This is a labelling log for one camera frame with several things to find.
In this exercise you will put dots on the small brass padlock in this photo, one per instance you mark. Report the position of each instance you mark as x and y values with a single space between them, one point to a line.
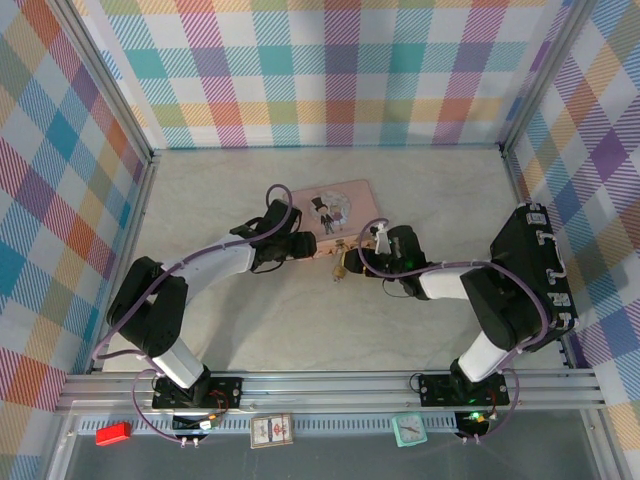
340 273

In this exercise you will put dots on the right black connector module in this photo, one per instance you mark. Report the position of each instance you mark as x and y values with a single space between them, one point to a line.
472 422

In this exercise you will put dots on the teal alarm clock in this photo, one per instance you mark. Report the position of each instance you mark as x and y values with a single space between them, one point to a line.
410 429

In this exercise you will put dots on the aluminium corner post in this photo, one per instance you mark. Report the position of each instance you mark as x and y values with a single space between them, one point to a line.
545 75
105 85

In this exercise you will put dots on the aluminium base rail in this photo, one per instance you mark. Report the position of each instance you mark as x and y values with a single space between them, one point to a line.
325 390

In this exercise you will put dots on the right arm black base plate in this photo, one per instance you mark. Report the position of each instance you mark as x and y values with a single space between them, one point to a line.
432 390

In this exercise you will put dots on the black connector module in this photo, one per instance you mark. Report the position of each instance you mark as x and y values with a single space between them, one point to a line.
472 422
192 424

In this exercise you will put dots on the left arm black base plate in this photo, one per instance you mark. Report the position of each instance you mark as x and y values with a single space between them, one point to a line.
230 392

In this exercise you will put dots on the pink tin box with couple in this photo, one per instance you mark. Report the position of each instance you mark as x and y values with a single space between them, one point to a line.
345 200

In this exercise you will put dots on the red rectangular block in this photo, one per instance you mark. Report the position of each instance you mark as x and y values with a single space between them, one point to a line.
114 434

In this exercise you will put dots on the black suitcase with metal clasps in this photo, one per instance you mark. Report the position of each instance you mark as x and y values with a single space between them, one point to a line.
530 250

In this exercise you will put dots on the playing card box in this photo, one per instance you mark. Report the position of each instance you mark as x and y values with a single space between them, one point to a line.
272 430

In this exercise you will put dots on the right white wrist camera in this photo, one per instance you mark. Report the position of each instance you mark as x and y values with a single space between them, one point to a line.
382 240

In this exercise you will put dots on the left black connector module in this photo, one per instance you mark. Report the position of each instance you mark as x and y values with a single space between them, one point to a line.
192 424

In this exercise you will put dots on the right aluminium corner post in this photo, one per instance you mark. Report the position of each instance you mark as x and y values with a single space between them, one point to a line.
545 75

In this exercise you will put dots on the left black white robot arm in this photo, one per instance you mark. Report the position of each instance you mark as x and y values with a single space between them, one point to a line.
150 310

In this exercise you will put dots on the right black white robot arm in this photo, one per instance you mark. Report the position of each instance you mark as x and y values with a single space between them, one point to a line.
500 305

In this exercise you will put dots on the left aluminium corner post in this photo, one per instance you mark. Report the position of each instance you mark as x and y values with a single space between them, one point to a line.
105 85

